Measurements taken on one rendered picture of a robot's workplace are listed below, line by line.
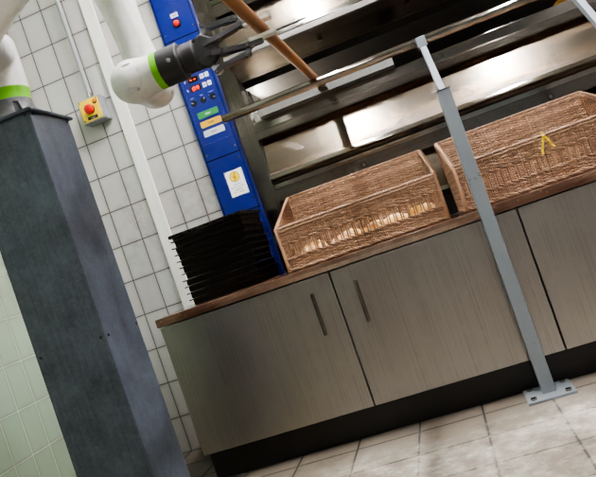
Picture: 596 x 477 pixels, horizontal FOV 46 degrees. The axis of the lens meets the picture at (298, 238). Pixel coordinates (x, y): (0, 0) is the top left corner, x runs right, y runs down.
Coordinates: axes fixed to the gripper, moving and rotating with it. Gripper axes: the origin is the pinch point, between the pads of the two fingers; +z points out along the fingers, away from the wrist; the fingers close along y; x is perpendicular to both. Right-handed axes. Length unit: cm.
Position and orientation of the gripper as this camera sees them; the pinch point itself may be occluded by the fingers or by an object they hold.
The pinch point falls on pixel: (260, 28)
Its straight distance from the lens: 174.1
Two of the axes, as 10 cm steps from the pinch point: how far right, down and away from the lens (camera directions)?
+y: 3.2, 9.5, -0.1
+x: -2.0, 0.5, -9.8
